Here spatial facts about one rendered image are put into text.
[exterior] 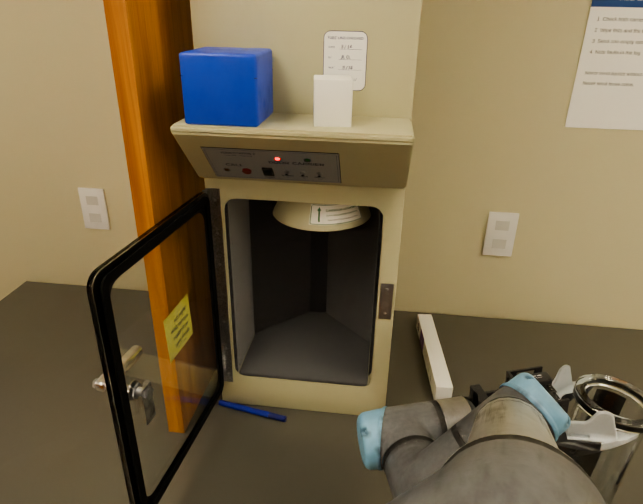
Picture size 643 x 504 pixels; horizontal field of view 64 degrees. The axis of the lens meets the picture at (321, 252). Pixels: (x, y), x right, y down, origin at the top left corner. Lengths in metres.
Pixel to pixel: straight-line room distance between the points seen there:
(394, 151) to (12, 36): 1.04
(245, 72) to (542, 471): 0.56
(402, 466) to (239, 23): 0.62
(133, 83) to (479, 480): 0.65
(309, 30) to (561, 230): 0.83
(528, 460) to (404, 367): 0.91
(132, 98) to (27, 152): 0.80
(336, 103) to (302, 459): 0.60
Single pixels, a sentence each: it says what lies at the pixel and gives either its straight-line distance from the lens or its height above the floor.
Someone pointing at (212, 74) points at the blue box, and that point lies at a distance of 0.71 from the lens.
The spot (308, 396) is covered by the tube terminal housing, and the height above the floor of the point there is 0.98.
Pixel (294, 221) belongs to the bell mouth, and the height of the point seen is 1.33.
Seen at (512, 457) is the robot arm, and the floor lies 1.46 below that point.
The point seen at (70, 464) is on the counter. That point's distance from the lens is 1.05.
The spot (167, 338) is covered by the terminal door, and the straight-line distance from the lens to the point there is 0.78.
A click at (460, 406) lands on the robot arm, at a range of 0.74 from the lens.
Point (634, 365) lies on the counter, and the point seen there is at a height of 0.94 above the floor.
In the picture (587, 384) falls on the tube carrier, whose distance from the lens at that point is 0.87.
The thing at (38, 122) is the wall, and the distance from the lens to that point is 1.50.
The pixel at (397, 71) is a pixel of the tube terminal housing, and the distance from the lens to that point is 0.78.
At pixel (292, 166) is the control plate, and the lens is 0.75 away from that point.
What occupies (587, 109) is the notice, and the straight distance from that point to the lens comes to 1.29.
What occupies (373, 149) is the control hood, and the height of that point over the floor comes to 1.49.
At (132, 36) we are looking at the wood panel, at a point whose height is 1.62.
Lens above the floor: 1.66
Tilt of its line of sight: 26 degrees down
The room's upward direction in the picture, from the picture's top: 1 degrees clockwise
